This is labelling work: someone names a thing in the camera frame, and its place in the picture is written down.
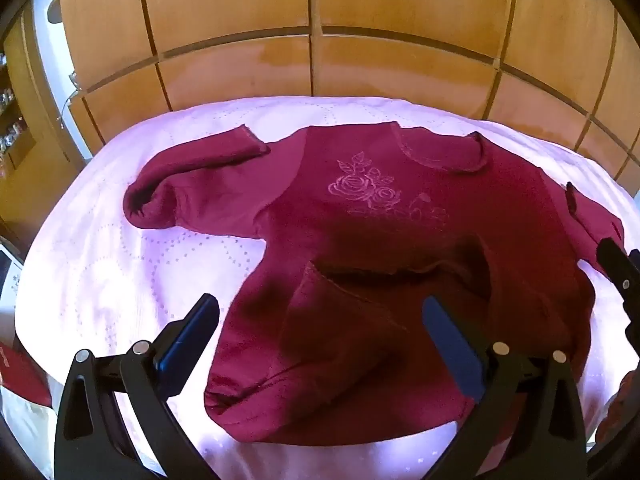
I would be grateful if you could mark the dark red sweater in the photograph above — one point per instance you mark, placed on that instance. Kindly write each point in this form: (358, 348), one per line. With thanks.
(350, 230)

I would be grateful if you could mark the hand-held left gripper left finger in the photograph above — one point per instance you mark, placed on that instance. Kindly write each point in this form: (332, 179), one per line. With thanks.
(192, 331)

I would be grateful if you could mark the white box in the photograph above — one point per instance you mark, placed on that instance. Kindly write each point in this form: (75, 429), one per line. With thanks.
(7, 267)

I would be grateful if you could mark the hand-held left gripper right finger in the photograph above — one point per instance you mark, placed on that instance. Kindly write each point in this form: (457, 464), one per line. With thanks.
(452, 341)

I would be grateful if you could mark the pink dotted blanket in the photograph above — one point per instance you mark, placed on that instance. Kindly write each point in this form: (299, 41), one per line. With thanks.
(125, 270)

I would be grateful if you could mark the person's red patterned clothing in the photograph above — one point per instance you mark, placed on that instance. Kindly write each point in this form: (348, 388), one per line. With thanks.
(620, 405)

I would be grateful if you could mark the wooden wardrobe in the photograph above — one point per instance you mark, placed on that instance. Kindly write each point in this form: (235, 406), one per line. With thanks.
(240, 5)

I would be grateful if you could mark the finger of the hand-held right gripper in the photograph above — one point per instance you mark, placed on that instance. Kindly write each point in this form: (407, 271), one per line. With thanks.
(635, 260)
(614, 260)

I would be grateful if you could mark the wooden shelf unit with glassware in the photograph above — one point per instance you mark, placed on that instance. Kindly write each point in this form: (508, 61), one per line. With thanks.
(25, 125)

